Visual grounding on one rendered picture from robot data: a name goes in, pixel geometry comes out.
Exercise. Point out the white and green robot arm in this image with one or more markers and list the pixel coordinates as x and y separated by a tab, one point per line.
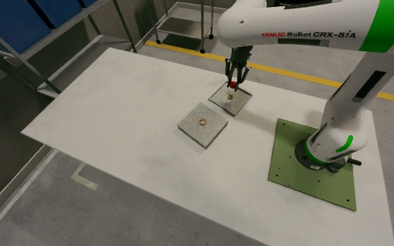
356	25

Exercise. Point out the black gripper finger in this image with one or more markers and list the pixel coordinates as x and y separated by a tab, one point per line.
239	74
228	72

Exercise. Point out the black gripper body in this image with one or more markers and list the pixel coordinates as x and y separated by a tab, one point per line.
239	58

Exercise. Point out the red ball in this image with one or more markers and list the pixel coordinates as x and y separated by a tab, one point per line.
232	84

